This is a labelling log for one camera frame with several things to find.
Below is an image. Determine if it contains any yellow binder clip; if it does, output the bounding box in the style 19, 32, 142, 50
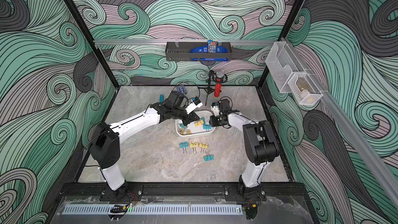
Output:
199, 143, 208, 153
179, 129, 192, 136
195, 120, 204, 127
189, 142, 199, 153

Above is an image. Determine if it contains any white plastic storage box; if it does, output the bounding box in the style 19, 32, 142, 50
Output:
175, 110, 216, 139

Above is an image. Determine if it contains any teal binder clip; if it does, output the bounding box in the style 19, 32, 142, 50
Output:
203, 124, 212, 131
179, 142, 189, 153
179, 124, 187, 130
204, 151, 214, 162

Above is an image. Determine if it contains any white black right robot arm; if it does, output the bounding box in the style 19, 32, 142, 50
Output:
209, 99, 280, 198

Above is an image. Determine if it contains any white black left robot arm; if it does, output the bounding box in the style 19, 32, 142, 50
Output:
87, 91, 203, 191

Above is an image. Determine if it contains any blue card box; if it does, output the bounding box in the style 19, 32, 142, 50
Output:
176, 85, 187, 95

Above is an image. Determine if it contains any black microphone tripod stand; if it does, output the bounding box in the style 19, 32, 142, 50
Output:
197, 70, 216, 106

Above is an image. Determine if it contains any red glitter microphone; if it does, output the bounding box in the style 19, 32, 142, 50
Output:
214, 71, 225, 97

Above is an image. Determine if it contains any blue package in shelf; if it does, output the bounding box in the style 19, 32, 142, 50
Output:
190, 46, 229, 61

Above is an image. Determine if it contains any black wall shelf basket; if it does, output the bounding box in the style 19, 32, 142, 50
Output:
165, 41, 232, 62

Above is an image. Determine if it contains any aluminium wall rail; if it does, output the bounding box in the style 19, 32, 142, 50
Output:
280, 37, 398, 206
93, 38, 276, 46

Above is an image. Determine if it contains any clear plastic wall bin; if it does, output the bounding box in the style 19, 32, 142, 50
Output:
265, 41, 304, 93

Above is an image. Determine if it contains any small clear wall bin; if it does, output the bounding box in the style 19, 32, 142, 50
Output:
288, 72, 322, 106

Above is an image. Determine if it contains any black corner frame post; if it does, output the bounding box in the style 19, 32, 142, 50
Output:
255, 0, 317, 88

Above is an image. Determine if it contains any black left corner post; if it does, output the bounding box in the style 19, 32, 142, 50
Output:
63, 0, 120, 90

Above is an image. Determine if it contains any right aluminium wall rail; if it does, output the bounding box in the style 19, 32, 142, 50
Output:
280, 37, 398, 206

